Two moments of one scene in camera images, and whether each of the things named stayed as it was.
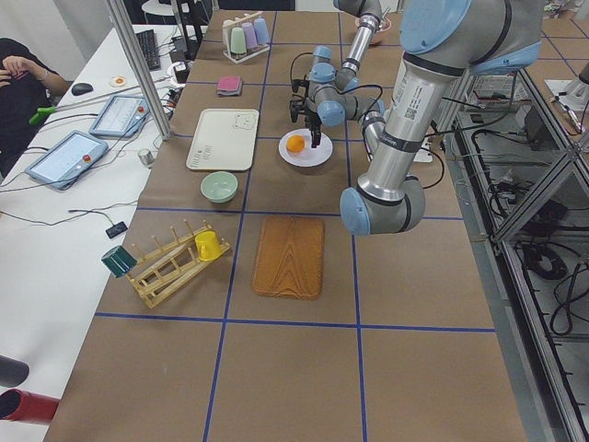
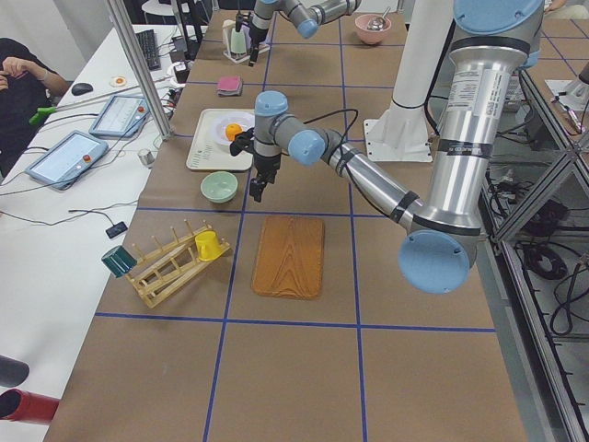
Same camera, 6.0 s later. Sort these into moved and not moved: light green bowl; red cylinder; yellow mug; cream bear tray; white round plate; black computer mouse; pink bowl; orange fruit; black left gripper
Moved: orange fruit; black left gripper; white round plate
Not moved: yellow mug; cream bear tray; red cylinder; light green bowl; black computer mouse; pink bowl
